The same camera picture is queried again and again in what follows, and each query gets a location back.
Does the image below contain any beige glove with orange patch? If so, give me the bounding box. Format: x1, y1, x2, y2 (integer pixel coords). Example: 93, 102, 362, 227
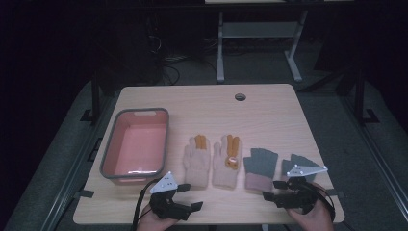
212, 134, 243, 191

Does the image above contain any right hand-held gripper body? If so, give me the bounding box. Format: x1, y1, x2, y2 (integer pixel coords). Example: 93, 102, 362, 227
271, 164, 329, 215

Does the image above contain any bundle of floor cables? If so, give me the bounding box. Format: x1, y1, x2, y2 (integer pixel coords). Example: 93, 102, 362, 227
144, 15, 219, 87

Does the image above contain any black metal stand post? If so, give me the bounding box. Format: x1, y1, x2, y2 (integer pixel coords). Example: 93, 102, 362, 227
80, 68, 102, 124
353, 62, 381, 125

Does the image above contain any pink basin with grey rim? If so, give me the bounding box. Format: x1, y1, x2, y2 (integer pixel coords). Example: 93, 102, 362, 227
99, 107, 170, 187

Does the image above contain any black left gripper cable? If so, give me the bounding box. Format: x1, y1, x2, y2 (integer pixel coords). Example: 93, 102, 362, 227
131, 177, 162, 231

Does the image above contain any person's left hand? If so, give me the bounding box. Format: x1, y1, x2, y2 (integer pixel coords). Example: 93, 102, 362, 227
136, 203, 180, 231

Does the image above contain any person's right hand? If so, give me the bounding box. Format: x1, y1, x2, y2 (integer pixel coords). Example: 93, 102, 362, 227
286, 183, 335, 231

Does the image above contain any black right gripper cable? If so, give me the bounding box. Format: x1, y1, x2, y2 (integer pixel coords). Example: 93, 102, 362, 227
301, 182, 337, 223

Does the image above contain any beige glove with orange fingers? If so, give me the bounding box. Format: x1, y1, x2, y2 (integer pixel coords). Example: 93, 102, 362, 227
182, 134, 212, 189

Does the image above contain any grey glove with pink cuff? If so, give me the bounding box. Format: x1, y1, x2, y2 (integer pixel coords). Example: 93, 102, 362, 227
281, 153, 322, 184
242, 147, 279, 193

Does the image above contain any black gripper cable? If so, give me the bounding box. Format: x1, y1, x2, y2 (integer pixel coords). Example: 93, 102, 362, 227
301, 182, 337, 223
131, 177, 162, 231

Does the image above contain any white metal stand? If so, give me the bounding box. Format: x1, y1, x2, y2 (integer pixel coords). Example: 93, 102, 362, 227
216, 9, 309, 85

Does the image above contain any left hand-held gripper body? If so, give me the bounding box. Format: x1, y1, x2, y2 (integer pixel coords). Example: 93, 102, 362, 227
148, 170, 194, 222

